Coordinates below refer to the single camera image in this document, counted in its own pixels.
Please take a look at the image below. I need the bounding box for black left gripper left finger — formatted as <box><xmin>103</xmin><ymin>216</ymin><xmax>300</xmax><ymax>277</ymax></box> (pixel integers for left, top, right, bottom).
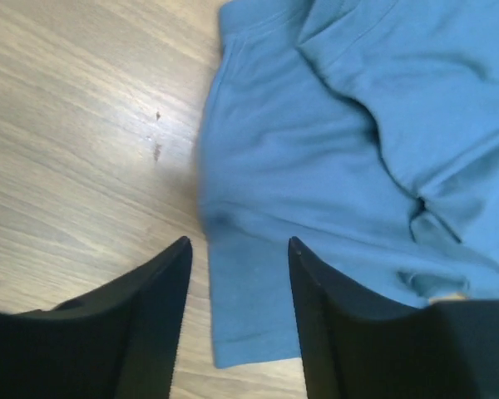
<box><xmin>0</xmin><ymin>237</ymin><xmax>192</xmax><ymax>399</ymax></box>

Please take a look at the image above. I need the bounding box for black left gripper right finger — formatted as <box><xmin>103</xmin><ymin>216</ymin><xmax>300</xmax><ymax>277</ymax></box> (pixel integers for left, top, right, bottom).
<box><xmin>289</xmin><ymin>238</ymin><xmax>499</xmax><ymax>398</ymax></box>

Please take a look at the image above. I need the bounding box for blue-grey t shirt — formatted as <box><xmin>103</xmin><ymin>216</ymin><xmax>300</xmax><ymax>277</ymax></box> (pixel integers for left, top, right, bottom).
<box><xmin>198</xmin><ymin>1</ymin><xmax>499</xmax><ymax>368</ymax></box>

